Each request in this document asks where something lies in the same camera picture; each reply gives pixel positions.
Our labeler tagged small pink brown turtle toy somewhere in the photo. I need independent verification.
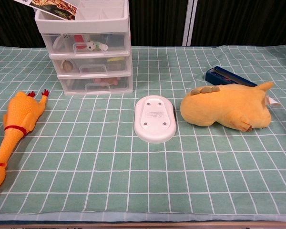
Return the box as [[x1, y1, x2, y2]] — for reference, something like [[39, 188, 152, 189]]
[[93, 77, 120, 87]]

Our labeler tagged clear drawer holding tan ball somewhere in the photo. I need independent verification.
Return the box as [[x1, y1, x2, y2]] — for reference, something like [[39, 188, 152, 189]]
[[50, 55, 132, 77]]

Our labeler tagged yellow plush animal toy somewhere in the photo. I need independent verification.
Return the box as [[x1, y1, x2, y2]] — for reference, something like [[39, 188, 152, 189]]
[[180, 81, 281, 133]]

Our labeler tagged white green small toy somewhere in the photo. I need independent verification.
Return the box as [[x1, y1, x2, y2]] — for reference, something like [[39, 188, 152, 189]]
[[85, 40, 109, 52]]

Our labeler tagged white plastic drawer cabinet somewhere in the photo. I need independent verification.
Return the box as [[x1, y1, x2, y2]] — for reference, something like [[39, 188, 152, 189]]
[[34, 0, 134, 96]]

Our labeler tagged orange rubber chicken toy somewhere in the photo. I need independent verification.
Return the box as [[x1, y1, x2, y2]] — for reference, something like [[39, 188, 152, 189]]
[[0, 89, 50, 194]]

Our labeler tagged white oval plastic device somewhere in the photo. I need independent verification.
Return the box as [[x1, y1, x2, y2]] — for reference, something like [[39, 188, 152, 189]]
[[133, 94, 177, 144]]

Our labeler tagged green checked tablecloth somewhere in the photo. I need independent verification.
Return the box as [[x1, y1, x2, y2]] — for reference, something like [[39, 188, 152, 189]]
[[0, 44, 286, 222]]

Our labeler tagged dark blue rectangular box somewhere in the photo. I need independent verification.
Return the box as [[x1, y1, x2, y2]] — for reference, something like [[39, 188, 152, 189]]
[[205, 66, 258, 87]]

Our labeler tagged tan round ball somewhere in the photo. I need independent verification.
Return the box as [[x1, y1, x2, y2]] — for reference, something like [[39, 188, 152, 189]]
[[61, 59, 74, 72]]

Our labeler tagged printed picture card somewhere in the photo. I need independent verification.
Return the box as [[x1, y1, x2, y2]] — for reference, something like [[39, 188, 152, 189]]
[[13, 0, 79, 21]]

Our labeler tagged white frame post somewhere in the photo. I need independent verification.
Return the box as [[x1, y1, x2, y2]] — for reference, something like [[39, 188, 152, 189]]
[[182, 0, 198, 46]]

